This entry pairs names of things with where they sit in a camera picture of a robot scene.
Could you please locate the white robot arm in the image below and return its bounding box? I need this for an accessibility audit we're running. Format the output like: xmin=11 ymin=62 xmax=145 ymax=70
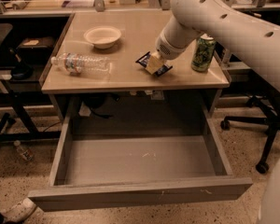
xmin=147 ymin=0 xmax=280 ymax=224

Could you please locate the clear plastic water bottle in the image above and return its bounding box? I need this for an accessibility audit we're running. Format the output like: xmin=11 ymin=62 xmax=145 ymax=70
xmin=50 ymin=52 xmax=110 ymax=76

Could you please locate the white paper bowl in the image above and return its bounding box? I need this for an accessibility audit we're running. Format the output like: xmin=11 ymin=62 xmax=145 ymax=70
xmin=84 ymin=26 xmax=121 ymax=49

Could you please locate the beige counter cabinet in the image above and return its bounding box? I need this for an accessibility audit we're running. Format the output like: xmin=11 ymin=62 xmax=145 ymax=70
xmin=42 ymin=9 xmax=229 ymax=118

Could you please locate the open grey drawer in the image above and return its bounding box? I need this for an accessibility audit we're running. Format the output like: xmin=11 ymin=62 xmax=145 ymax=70
xmin=29 ymin=94 xmax=252 ymax=211

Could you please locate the black box under bench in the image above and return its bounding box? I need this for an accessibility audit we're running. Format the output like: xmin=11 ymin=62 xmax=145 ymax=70
xmin=16 ymin=36 xmax=55 ymax=65

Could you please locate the green drink can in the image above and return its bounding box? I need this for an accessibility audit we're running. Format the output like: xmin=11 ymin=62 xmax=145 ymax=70
xmin=191 ymin=34 xmax=217 ymax=72

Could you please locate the dark blue snack bar wrapper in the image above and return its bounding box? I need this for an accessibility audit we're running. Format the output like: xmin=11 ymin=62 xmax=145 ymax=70
xmin=136 ymin=52 xmax=173 ymax=77

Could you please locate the small bottle on floor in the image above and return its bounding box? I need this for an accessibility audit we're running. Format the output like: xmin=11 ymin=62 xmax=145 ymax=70
xmin=13 ymin=140 xmax=34 ymax=161

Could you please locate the white sneaker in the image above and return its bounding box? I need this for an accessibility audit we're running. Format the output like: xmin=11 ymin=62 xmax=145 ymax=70
xmin=2 ymin=198 xmax=36 ymax=224

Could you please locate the black round floor device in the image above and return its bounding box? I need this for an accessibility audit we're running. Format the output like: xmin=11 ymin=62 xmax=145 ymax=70
xmin=9 ymin=48 xmax=34 ymax=80

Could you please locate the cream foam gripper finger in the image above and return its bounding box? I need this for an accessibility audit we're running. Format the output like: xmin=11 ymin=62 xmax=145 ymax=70
xmin=146 ymin=51 xmax=165 ymax=75

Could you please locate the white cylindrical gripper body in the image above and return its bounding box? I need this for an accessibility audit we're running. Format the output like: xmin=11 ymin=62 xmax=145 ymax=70
xmin=156 ymin=16 xmax=203 ymax=60

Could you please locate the black office chair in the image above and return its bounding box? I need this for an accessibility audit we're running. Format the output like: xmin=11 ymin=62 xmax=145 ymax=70
xmin=220 ymin=84 xmax=280 ymax=175

